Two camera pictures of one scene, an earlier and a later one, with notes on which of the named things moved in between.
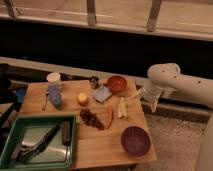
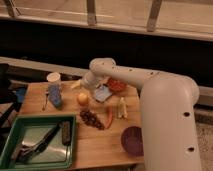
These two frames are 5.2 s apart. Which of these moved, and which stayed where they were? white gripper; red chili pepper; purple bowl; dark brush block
Moved: white gripper
Stayed: purple bowl; dark brush block; red chili pepper
